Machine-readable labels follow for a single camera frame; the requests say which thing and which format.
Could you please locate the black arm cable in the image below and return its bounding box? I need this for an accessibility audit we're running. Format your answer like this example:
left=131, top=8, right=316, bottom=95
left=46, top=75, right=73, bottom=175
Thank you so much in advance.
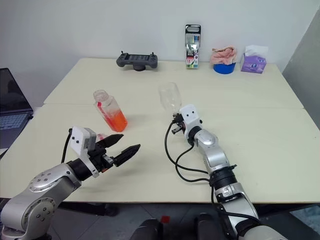
left=61, top=128, right=74, bottom=165
left=164, top=121, right=262, bottom=226

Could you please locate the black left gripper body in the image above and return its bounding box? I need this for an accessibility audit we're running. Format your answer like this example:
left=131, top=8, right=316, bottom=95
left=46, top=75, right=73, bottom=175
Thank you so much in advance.
left=87, top=141, right=118, bottom=175

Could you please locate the blue bowl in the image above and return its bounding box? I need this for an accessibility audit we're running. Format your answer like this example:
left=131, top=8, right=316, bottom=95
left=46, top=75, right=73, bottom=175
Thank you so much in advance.
left=212, top=62, right=237, bottom=75

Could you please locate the pink cloth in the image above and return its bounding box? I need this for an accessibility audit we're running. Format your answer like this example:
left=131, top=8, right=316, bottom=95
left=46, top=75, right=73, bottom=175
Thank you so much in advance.
left=210, top=45, right=238, bottom=65

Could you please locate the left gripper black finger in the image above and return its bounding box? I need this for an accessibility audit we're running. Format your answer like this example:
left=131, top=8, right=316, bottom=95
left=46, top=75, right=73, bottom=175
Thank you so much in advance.
left=96, top=134, right=125, bottom=148
left=113, top=144, right=141, bottom=168

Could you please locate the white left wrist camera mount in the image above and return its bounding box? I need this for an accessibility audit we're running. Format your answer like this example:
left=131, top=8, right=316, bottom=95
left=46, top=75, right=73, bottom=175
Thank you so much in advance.
left=69, top=125, right=100, bottom=178

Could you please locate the dark laptop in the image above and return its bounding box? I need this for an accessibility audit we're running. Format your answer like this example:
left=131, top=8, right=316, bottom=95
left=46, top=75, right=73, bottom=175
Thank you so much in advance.
left=0, top=67, right=35, bottom=151

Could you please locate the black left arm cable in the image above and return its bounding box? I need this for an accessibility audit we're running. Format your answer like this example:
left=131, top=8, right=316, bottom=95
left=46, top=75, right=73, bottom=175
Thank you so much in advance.
left=61, top=128, right=74, bottom=165

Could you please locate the clear wine glass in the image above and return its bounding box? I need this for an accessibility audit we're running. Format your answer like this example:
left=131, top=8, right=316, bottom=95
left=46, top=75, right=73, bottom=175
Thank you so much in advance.
left=158, top=81, right=186, bottom=138

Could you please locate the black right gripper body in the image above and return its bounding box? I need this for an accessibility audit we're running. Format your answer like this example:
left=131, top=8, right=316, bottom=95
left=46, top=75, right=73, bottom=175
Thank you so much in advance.
left=174, top=116, right=187, bottom=133

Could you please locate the bottle with orange liquid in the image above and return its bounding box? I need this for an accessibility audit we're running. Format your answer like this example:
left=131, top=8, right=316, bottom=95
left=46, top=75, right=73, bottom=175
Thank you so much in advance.
left=93, top=89, right=129, bottom=133

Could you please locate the colour marker pen pack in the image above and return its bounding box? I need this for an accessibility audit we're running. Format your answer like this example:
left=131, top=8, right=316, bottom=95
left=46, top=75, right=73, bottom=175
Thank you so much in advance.
left=184, top=24, right=202, bottom=70

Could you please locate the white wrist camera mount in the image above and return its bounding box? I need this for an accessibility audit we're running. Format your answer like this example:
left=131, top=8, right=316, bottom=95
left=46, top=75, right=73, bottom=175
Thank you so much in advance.
left=179, top=103, right=203, bottom=137
left=69, top=125, right=100, bottom=178

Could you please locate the white tissue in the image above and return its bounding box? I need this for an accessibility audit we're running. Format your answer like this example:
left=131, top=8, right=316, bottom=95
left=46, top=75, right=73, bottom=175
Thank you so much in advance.
left=244, top=44, right=270, bottom=58

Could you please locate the dark rounded shape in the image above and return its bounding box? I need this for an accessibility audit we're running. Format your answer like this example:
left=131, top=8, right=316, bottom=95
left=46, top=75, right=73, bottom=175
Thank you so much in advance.
left=129, top=218, right=163, bottom=240

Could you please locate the dark grey handheld controller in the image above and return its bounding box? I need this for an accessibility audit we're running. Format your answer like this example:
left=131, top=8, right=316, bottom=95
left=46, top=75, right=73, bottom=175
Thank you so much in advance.
left=116, top=51, right=159, bottom=72

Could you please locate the purple tissue box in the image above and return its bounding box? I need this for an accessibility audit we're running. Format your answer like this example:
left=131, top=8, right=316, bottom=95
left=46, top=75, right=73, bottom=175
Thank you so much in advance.
left=239, top=53, right=268, bottom=74

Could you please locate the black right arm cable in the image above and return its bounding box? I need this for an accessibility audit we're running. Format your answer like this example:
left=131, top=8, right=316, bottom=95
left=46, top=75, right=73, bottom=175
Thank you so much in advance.
left=164, top=121, right=262, bottom=226

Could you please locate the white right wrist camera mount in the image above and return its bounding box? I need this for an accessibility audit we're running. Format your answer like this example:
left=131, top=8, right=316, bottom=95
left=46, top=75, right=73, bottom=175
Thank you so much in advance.
left=179, top=103, right=203, bottom=137

